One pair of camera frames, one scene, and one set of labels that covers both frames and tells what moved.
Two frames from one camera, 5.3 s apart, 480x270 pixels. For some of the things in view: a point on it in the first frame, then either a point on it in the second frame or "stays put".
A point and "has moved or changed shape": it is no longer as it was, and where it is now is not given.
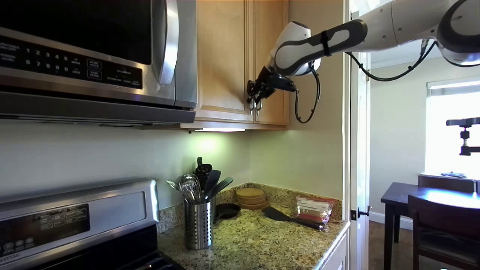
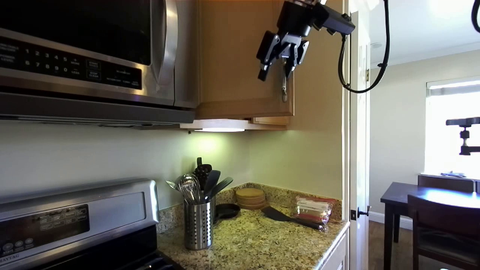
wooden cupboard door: x=226 y=60 has moved or changed shape
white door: x=361 y=62 stays put
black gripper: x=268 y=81 to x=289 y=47
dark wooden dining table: x=397 y=204 stays put
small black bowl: x=227 y=210 stays put
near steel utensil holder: x=199 y=207 stays put
